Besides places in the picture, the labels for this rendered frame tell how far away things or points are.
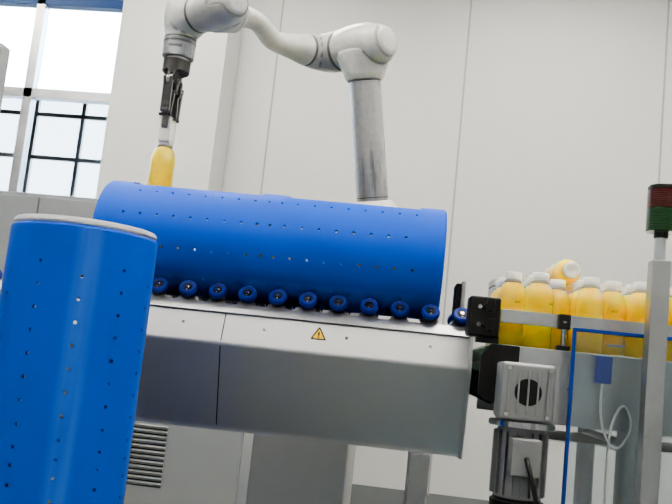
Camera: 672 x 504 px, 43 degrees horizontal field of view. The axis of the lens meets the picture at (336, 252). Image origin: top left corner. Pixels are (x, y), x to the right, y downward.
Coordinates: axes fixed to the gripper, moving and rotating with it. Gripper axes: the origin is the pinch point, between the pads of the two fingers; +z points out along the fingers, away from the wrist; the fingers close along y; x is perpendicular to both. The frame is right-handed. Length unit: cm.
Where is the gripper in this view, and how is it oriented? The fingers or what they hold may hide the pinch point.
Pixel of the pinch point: (167, 131)
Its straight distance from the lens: 237.5
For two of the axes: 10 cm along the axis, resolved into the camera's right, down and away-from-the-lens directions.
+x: 9.9, 1.1, -0.8
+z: -1.2, 9.8, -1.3
